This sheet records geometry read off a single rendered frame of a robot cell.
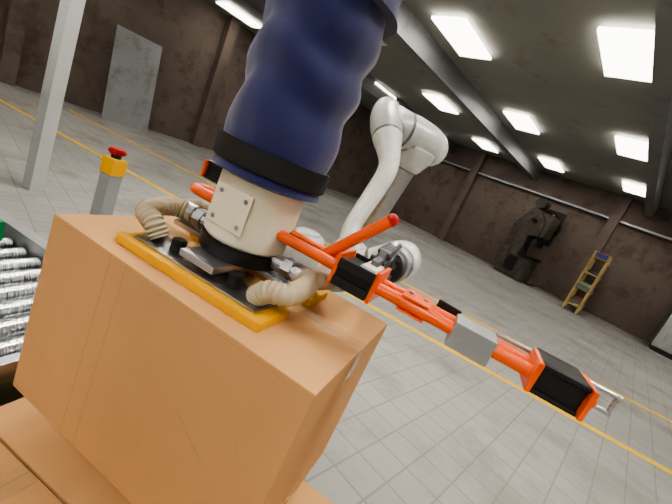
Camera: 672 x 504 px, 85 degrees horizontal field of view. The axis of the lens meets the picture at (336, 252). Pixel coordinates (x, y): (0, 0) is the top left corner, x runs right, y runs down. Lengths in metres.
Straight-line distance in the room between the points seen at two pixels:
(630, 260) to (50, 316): 15.18
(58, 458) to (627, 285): 15.10
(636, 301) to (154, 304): 15.07
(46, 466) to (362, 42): 1.03
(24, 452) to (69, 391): 0.22
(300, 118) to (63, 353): 0.63
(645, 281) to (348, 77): 14.88
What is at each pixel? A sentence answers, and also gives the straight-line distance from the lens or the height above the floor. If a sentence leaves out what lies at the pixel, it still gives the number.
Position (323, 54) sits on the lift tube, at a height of 1.49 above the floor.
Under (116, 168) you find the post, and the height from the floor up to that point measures 0.97.
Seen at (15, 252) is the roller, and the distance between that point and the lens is 1.91.
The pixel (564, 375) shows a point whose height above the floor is 1.20.
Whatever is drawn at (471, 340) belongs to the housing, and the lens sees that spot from 0.63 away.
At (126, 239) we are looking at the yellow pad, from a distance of 0.78.
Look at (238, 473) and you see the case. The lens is 0.67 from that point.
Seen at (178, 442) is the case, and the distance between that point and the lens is 0.73.
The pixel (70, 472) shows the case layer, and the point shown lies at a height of 0.54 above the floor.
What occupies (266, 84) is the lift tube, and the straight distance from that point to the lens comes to 0.66.
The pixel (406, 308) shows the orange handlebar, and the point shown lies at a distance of 0.63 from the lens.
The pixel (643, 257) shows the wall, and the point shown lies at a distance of 15.37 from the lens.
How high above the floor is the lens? 1.35
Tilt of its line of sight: 13 degrees down
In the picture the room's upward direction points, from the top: 23 degrees clockwise
